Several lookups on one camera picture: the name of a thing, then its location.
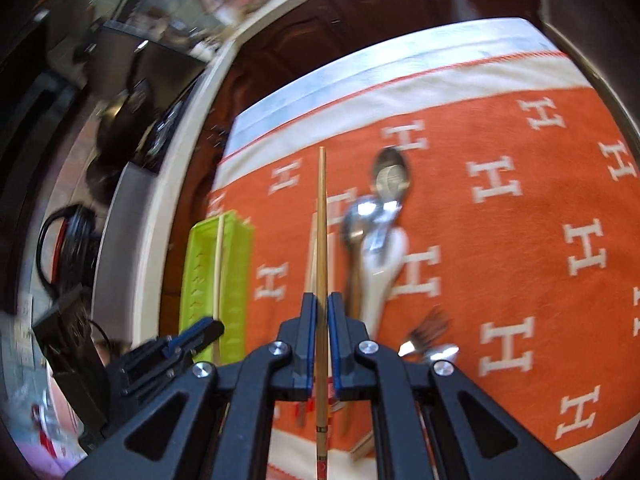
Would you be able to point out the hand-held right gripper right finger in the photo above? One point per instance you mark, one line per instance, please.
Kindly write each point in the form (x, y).
(336, 345)

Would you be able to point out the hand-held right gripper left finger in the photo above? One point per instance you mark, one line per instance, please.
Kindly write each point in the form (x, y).
(311, 345)

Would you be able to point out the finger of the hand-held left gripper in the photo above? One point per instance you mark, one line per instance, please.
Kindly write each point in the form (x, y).
(212, 332)
(192, 332)

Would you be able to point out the green plastic tray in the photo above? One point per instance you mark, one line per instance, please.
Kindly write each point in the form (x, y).
(235, 280)

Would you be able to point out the light wooden chopstick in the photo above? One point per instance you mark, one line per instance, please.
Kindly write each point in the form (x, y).
(313, 250)
(218, 270)

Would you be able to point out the white ceramic spoon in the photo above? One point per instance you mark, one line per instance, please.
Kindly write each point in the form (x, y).
(387, 280)

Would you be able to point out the metal fork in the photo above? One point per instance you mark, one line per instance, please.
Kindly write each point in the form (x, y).
(431, 321)

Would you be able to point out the brown wooden chopstick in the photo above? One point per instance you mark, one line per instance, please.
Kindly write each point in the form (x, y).
(322, 240)

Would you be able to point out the black round pot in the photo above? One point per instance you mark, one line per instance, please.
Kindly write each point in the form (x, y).
(70, 250)

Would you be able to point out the orange printed blanket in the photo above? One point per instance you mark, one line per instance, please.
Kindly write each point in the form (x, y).
(500, 260)

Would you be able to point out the grey metal panel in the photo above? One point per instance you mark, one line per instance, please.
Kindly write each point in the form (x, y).
(165, 67)

